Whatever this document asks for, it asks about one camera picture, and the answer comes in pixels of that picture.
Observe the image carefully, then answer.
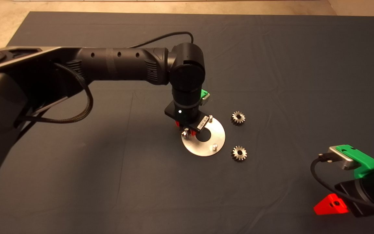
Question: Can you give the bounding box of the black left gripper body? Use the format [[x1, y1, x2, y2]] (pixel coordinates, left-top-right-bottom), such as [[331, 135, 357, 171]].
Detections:
[[164, 100, 209, 132]]

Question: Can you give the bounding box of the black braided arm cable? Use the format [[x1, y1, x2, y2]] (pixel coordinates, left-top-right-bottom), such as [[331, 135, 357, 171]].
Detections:
[[13, 62, 94, 124]]

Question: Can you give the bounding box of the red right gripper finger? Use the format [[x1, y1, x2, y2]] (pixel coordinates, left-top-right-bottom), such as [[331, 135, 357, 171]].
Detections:
[[314, 193, 349, 215]]

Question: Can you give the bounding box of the green right camera mount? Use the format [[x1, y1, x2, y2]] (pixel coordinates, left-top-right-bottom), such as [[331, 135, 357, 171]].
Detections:
[[336, 145, 374, 178]]

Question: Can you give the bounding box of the thin black camera cable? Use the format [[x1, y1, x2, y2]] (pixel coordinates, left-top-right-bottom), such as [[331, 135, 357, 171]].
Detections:
[[310, 153, 374, 213], [127, 31, 194, 48]]

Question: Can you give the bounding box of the thin black right camera cable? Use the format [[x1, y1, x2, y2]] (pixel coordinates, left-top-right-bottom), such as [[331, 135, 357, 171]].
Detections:
[[310, 153, 374, 213]]

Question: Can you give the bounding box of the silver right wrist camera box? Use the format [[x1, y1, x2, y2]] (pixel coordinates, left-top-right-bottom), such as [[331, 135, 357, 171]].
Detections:
[[328, 146, 359, 171]]

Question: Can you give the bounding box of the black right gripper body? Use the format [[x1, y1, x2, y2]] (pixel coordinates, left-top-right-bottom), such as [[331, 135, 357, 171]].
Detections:
[[335, 172, 374, 217]]

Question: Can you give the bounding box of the thin black left camera cable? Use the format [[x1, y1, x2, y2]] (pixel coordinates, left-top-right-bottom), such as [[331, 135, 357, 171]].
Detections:
[[127, 31, 194, 48]]

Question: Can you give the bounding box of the round metal carrier plate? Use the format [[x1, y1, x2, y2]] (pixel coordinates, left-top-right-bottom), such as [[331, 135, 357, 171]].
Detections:
[[181, 116, 226, 157]]

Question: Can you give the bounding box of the dark grey table cloth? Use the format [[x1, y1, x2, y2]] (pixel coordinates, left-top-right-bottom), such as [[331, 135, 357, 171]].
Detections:
[[0, 11, 374, 234]]

